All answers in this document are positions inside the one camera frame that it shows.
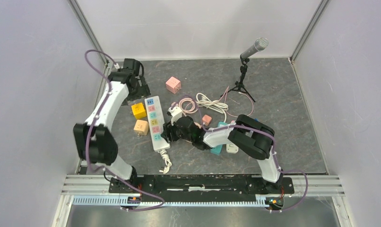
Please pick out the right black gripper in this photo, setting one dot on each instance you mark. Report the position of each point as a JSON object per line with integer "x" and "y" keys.
{"x": 168, "y": 129}

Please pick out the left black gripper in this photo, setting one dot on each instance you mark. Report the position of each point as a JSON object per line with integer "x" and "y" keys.
{"x": 143, "y": 90}

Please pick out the white power strip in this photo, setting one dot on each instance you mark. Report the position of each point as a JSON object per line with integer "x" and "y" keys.
{"x": 156, "y": 121}

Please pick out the yellow cube plug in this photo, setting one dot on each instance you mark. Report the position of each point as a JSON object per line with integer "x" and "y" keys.
{"x": 138, "y": 111}

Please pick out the orange cube plug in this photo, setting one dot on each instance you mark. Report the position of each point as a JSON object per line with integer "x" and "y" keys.
{"x": 141, "y": 127}

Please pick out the pink cube plug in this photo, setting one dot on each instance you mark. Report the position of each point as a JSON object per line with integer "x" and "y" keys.
{"x": 173, "y": 85}

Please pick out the small pink plug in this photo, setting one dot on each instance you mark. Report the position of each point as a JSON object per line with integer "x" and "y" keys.
{"x": 206, "y": 120}

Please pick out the teal power strip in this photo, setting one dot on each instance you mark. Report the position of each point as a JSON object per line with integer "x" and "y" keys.
{"x": 217, "y": 150}

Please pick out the white plug adapter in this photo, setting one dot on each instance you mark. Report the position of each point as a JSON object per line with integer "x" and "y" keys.
{"x": 231, "y": 148}

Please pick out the round pink socket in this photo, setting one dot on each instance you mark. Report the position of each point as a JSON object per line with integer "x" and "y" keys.
{"x": 192, "y": 132}

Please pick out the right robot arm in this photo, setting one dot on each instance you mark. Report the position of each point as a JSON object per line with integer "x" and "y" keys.
{"x": 250, "y": 136}

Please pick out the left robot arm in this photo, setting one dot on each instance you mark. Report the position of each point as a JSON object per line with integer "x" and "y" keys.
{"x": 94, "y": 140}

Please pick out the black tripod stand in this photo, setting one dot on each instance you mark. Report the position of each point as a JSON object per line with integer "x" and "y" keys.
{"x": 239, "y": 86}

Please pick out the grey microphone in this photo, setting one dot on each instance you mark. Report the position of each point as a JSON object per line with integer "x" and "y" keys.
{"x": 259, "y": 45}

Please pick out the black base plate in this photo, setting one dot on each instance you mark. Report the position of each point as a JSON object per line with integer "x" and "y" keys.
{"x": 208, "y": 188}

